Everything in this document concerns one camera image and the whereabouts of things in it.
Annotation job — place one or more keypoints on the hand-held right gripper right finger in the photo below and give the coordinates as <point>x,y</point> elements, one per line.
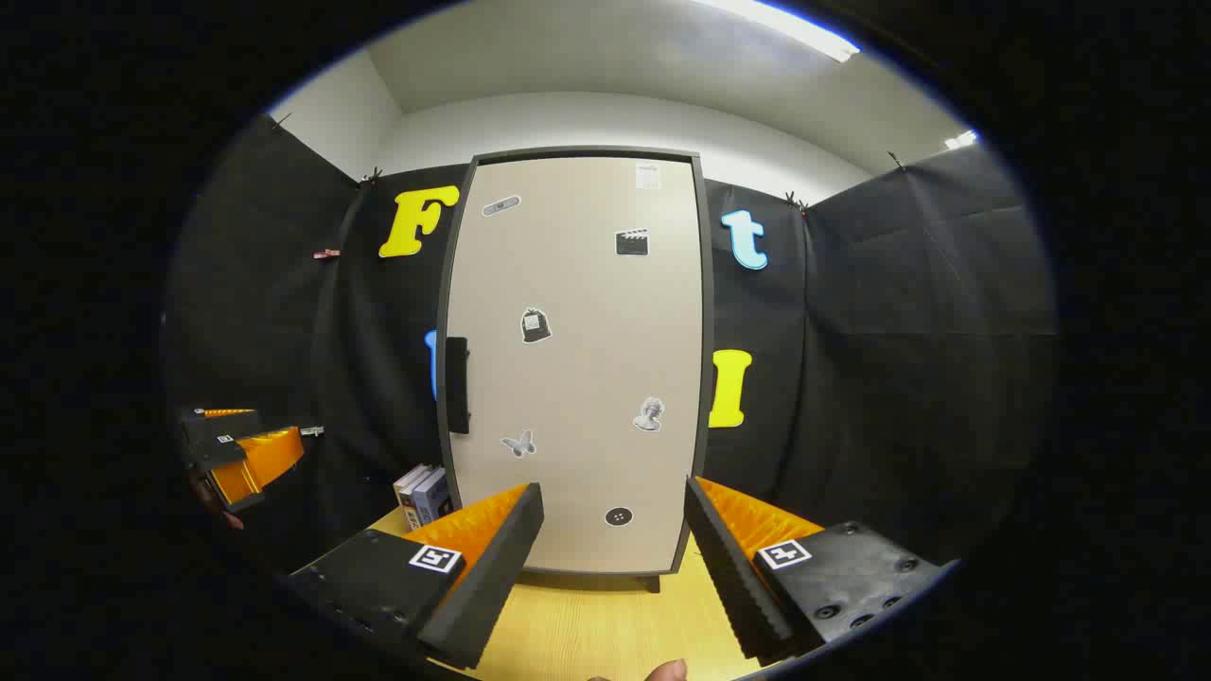
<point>733,577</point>

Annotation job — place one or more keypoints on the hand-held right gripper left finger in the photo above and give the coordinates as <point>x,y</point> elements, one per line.
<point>492,586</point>

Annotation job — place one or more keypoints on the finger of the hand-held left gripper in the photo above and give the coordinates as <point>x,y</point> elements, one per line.
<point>255,463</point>
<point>227,423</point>

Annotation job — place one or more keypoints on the beige cabinet door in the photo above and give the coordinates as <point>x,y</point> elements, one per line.
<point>577,378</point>

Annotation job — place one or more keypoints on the dark grey cabinet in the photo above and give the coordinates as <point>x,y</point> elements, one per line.
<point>587,152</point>

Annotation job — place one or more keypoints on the blue grey book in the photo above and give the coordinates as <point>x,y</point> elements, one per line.
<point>437,497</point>

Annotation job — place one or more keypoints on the beige book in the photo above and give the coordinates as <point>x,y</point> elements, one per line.
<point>416,506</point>

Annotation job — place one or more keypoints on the black backdrop cloth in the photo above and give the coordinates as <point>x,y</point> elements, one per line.
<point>899,331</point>

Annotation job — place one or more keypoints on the small ceiling light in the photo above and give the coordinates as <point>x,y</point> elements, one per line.
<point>960,140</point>

